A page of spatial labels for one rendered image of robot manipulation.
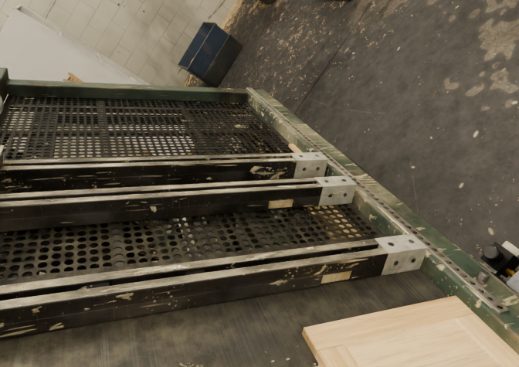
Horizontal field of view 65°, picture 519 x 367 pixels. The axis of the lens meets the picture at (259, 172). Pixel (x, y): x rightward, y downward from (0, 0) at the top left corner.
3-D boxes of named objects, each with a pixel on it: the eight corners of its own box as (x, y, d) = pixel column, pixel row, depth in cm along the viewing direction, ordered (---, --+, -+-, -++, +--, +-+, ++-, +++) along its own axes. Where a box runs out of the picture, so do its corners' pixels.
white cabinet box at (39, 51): (207, 125, 454) (13, 8, 341) (179, 168, 461) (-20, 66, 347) (192, 110, 504) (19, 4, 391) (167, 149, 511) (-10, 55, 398)
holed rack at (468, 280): (508, 311, 89) (509, 310, 88) (499, 314, 88) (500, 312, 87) (251, 89, 223) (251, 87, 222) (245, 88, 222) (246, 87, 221)
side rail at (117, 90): (245, 113, 219) (248, 93, 215) (9, 108, 177) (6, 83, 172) (241, 107, 226) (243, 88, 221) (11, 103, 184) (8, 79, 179)
